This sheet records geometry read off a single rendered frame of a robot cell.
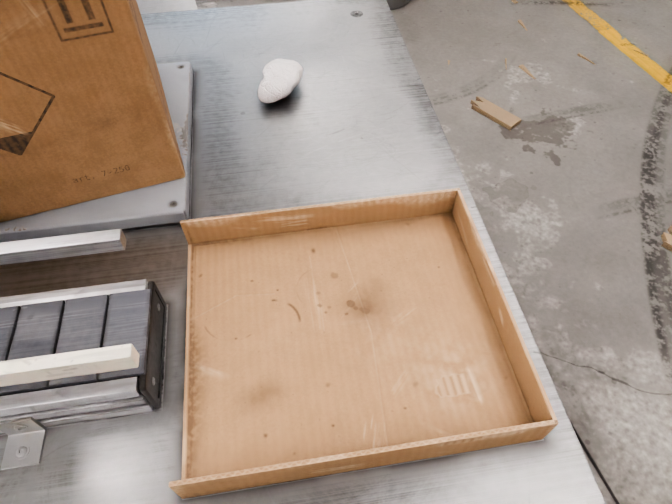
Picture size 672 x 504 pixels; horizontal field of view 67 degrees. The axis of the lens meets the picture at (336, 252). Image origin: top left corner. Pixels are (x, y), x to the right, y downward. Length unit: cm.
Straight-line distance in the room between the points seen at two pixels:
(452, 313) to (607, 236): 136
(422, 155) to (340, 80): 19
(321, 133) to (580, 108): 174
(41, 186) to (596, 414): 131
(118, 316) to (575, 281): 141
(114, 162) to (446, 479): 45
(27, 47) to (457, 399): 48
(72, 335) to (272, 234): 22
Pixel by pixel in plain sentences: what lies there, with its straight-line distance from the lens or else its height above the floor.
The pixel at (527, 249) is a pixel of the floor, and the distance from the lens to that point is 170.
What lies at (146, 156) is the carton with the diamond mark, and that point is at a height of 89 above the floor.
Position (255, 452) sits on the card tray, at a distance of 45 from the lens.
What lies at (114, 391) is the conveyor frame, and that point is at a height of 88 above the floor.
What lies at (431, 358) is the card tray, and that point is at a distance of 48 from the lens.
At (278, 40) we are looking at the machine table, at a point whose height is 83.
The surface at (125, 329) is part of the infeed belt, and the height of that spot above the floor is 88.
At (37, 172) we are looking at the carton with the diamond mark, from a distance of 61.
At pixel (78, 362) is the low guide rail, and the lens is 43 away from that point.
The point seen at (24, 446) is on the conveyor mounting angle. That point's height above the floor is 83.
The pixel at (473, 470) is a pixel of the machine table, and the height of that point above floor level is 83.
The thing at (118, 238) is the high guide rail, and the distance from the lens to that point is 43.
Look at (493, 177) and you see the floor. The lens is 189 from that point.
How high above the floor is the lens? 127
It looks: 53 degrees down
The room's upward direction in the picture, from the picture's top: straight up
